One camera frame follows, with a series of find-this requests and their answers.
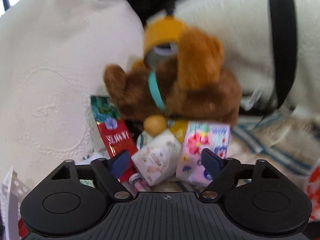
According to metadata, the small glass vial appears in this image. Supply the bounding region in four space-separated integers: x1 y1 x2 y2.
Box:
129 173 151 192

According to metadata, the red flaxseed packet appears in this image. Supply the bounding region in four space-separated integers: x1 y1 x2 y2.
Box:
91 96 138 183

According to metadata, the pink floral tissue pack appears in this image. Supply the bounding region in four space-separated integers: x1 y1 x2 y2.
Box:
176 121 231 186

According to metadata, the striped bed sheet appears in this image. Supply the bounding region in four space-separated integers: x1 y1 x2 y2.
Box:
150 109 320 196

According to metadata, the white crimped snack packet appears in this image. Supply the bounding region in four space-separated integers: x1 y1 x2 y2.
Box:
132 129 182 186

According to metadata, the brown plush toy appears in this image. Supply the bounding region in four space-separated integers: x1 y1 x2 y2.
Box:
103 28 242 126

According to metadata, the white perforated plastic basket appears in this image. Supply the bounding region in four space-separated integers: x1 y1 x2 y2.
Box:
1 166 30 239

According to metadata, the large cream pillow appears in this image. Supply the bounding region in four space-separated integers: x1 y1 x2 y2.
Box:
1 0 143 187

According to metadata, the orange roll of tape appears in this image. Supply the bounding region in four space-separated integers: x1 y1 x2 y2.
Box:
144 15 187 68

